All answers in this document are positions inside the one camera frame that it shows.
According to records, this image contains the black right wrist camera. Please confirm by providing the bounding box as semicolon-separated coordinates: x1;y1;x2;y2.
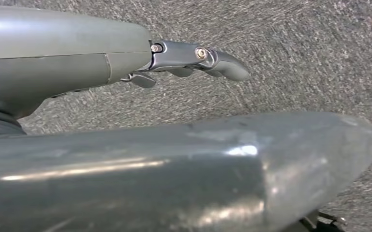
282;209;347;232

